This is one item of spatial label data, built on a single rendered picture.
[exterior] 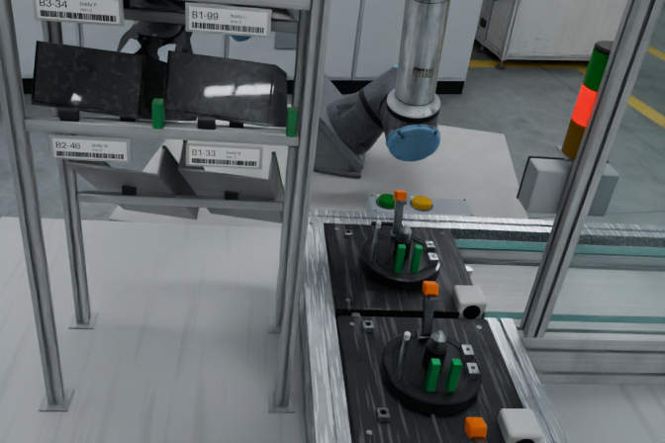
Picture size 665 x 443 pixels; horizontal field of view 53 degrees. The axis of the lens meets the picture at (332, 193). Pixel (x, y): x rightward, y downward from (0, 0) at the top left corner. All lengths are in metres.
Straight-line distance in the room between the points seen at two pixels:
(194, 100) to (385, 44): 3.51
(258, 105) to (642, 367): 0.78
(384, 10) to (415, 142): 2.80
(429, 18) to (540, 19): 4.06
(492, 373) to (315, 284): 0.31
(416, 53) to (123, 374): 0.79
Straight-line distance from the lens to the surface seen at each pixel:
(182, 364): 1.12
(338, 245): 1.19
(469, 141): 1.93
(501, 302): 1.24
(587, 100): 0.95
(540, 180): 0.98
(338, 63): 4.25
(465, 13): 4.43
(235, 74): 0.82
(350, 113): 1.60
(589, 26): 5.61
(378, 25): 4.24
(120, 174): 0.98
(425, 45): 1.35
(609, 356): 1.20
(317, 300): 1.10
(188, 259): 1.32
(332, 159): 1.62
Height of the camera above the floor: 1.66
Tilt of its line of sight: 31 degrees down
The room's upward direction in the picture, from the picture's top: 7 degrees clockwise
